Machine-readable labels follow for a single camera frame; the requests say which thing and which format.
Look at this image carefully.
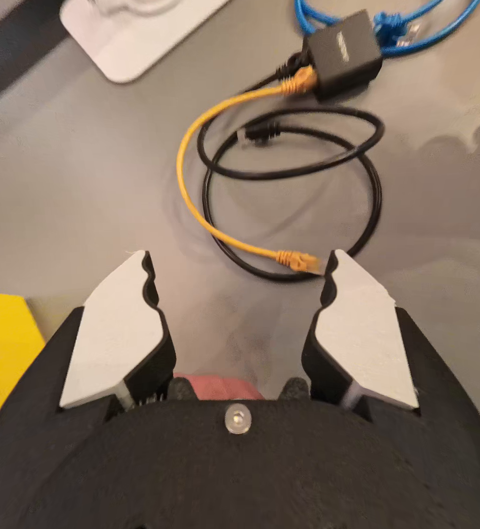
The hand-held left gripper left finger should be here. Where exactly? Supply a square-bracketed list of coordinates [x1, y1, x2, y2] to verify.
[59, 250, 177, 411]

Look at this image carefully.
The yellow flat object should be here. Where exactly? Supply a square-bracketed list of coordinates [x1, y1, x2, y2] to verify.
[0, 291, 46, 455]

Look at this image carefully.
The blue ethernet cable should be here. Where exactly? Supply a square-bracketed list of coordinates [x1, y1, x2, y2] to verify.
[294, 0, 480, 57]

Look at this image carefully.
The black ethernet cable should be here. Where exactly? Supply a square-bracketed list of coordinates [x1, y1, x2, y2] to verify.
[196, 52, 386, 283]

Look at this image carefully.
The black network switch box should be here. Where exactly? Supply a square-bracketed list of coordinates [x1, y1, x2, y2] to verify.
[302, 9, 384, 102]

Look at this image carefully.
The white monitor stand base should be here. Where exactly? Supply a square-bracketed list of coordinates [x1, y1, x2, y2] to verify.
[59, 0, 230, 84]

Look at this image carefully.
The pink object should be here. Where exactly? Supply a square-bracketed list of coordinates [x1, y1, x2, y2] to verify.
[173, 374, 265, 401]

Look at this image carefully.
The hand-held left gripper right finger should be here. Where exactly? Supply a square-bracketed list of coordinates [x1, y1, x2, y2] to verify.
[302, 249, 421, 414]

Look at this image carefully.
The yellow ethernet cable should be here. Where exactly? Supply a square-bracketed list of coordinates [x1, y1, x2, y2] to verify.
[176, 66, 328, 276]

